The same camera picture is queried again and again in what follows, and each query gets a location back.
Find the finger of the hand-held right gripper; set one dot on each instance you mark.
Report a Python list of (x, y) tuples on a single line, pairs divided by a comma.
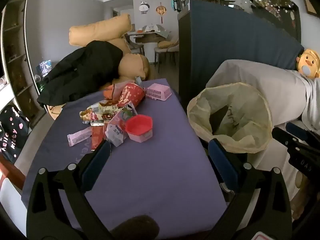
[(297, 130), (283, 137)]

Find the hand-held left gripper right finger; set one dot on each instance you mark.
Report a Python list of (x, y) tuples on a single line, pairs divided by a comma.
[(222, 163)]

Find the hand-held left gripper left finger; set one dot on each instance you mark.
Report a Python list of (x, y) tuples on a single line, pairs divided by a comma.
[(97, 166)]

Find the pink wrapper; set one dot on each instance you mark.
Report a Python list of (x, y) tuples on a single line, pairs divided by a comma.
[(77, 137)]

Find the white and blue wrapper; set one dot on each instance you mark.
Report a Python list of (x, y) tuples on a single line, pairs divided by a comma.
[(116, 133)]

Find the colourful snack packet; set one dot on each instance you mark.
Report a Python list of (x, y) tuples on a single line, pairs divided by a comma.
[(105, 112)]

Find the orange wrapper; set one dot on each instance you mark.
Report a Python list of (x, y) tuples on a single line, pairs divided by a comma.
[(111, 91)]

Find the red printed paper tub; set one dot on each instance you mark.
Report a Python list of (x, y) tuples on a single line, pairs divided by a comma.
[(131, 95)]

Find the person's right forearm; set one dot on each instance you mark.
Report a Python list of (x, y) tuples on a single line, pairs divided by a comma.
[(300, 202)]

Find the red hexagonal plastic container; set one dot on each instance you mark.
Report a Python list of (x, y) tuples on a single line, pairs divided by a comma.
[(139, 127)]

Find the yellow duck plush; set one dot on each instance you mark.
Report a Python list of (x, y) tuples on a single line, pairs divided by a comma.
[(308, 63)]

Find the black bag with pink print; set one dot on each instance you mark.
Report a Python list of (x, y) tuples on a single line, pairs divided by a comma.
[(12, 130)]

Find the black jacket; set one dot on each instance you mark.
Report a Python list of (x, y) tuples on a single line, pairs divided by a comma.
[(80, 72)]

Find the pink plastic basket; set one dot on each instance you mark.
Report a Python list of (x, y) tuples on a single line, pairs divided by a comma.
[(158, 92)]

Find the blue upright board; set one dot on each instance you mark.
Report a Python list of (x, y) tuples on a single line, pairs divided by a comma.
[(237, 45)]

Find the shiny gift bag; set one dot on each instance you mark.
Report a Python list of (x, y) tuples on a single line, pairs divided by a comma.
[(44, 68)]

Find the black cabinet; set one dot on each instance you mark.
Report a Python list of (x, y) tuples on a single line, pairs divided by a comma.
[(184, 55)]

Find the black glitter panel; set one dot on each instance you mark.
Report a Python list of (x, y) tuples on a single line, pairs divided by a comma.
[(275, 12)]

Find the beige dining chair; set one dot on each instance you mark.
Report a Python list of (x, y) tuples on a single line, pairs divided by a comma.
[(166, 47)]

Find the tan plush bear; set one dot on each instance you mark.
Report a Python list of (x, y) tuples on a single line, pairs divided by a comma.
[(105, 30)]

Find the dining table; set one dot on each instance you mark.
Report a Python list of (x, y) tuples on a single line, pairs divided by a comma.
[(150, 38)]

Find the framed wall picture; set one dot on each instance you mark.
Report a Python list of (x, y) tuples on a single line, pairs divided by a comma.
[(311, 5)]

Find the wall shelf unit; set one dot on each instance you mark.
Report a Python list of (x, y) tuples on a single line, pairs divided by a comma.
[(15, 55)]

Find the lantern wall decoration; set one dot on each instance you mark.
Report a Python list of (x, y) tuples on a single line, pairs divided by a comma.
[(161, 10)]

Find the fish wall decoration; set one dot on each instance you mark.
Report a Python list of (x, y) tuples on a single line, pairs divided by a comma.
[(178, 4)]

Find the panda wall decoration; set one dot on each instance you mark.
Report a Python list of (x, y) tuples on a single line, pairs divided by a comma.
[(144, 7)]

